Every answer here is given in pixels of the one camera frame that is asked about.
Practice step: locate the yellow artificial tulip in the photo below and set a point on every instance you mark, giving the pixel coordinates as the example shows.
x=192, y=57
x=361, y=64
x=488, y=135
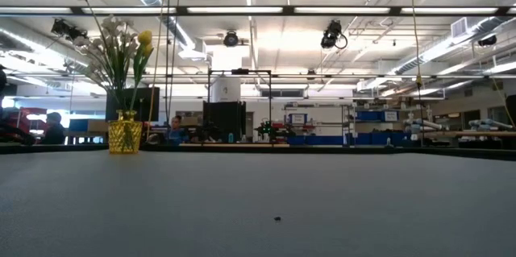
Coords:
x=145, y=37
x=148, y=50

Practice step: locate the white artificial flower bunch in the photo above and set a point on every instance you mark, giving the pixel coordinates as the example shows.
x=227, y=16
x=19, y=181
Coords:
x=115, y=67

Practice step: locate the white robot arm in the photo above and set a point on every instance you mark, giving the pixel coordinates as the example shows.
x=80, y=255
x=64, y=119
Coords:
x=427, y=124
x=489, y=124

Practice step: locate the yellow faceted vase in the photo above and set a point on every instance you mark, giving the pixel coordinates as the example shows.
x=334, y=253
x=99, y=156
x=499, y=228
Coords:
x=125, y=136

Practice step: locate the overhead LED light bar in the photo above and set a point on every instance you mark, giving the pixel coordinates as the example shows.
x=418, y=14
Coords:
x=288, y=10

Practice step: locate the black ceiling projector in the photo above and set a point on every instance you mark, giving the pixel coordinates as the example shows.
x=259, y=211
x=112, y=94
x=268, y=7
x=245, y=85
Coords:
x=66, y=29

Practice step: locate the white cylinder tank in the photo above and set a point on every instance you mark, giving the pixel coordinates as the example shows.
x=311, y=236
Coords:
x=225, y=89

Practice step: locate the black monitor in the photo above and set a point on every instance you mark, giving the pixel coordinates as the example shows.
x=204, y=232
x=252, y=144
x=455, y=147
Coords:
x=149, y=104

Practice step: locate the black cabinet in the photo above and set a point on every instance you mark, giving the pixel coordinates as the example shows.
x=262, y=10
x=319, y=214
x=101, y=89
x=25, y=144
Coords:
x=223, y=118

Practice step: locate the person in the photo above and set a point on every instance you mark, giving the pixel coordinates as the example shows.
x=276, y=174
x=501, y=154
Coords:
x=54, y=130
x=176, y=132

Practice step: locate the cardboard box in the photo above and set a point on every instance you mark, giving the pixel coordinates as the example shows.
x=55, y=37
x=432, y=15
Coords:
x=98, y=125

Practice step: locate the teal water bottle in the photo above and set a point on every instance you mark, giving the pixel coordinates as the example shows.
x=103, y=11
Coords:
x=230, y=138

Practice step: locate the small robot with green lights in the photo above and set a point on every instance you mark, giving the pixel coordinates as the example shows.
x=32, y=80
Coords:
x=266, y=129

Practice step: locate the white framed sign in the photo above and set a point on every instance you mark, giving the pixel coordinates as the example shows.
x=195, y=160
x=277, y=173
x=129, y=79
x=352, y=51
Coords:
x=297, y=118

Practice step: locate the blue shelf bins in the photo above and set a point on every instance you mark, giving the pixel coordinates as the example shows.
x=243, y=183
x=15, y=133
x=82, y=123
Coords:
x=371, y=116

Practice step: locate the row of blue bins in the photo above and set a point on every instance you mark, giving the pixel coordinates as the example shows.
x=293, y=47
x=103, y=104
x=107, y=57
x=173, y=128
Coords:
x=363, y=139

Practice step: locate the white air vent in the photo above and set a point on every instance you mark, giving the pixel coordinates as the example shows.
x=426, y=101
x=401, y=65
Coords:
x=458, y=27

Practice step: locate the black ceiling dome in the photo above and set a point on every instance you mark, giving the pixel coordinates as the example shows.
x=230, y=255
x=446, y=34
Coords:
x=488, y=40

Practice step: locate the wooden workbench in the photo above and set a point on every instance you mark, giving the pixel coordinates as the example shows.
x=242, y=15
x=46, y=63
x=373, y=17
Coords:
x=475, y=133

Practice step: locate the black metal frame rig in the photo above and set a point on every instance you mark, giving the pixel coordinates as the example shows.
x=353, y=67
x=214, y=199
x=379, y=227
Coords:
x=240, y=71

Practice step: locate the black table frame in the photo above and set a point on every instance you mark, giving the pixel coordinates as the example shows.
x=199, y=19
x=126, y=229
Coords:
x=363, y=151

